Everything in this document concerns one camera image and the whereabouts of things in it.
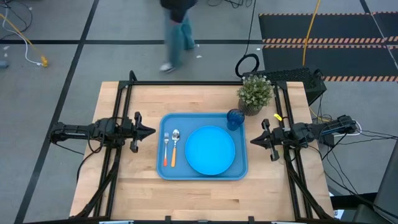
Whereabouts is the black perforated computer case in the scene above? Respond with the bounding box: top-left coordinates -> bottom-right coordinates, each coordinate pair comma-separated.
242,67 -> 327,105

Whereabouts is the yellow hanging cable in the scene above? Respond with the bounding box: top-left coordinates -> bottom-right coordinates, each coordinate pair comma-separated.
302,0 -> 322,67

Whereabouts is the dark blue textured cup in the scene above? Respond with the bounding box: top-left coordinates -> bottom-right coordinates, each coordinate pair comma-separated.
226,108 -> 246,131

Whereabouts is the black floor cable bundle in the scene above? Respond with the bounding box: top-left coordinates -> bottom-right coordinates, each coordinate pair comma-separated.
207,0 -> 253,9
0,0 -> 34,40

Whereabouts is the white floor cable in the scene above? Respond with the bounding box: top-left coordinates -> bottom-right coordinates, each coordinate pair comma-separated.
1,7 -> 43,66

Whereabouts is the spoon with orange handle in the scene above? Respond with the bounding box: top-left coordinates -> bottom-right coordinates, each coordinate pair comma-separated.
170,129 -> 181,168

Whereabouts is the yellow floor cable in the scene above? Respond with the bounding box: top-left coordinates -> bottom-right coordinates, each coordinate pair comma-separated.
0,12 -> 50,68

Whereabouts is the black hanging cable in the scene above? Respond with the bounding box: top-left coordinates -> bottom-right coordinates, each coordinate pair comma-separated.
234,0 -> 261,79

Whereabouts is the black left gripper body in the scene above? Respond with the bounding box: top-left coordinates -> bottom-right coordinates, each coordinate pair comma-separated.
123,111 -> 143,153

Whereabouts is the fork with red-orange handle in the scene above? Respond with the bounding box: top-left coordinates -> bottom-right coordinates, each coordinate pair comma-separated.
163,132 -> 170,167

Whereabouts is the potted plant in ribbed pot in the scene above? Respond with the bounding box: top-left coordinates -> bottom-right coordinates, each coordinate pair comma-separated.
236,74 -> 274,117

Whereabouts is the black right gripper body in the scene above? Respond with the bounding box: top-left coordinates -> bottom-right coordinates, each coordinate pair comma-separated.
261,118 -> 289,162

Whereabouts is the black aluminium table frame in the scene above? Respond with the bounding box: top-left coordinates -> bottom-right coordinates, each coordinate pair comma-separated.
70,70 -> 335,224

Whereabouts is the black hazard-striped floor mat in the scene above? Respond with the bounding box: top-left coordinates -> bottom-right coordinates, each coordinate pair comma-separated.
262,44 -> 398,82
258,12 -> 398,44

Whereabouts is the light blue round plate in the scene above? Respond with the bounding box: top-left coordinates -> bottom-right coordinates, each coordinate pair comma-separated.
185,125 -> 236,176

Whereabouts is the blue plastic tray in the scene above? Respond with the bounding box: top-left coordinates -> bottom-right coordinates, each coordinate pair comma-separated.
156,112 -> 249,181

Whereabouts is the person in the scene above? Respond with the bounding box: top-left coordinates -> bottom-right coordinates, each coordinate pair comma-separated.
159,0 -> 200,74

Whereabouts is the white power cable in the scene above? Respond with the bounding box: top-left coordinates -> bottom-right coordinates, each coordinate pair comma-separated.
334,119 -> 363,138

